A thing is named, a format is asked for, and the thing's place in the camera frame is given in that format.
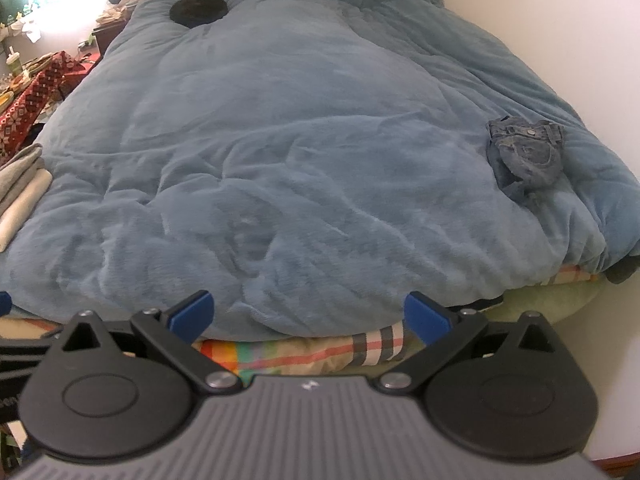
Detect blue plush blanket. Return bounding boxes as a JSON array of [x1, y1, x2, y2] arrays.
[[1, 0, 639, 334]]

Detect blue denim shorts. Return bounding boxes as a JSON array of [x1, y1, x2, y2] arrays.
[[486, 116, 564, 203]]

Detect black round patch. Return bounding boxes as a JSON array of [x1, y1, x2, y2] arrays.
[[169, 0, 229, 28]]

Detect plaid bed sheet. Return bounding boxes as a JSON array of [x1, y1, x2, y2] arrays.
[[1, 266, 604, 379]]

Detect folded grey clothes stack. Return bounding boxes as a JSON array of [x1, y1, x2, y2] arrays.
[[0, 143, 53, 252]]

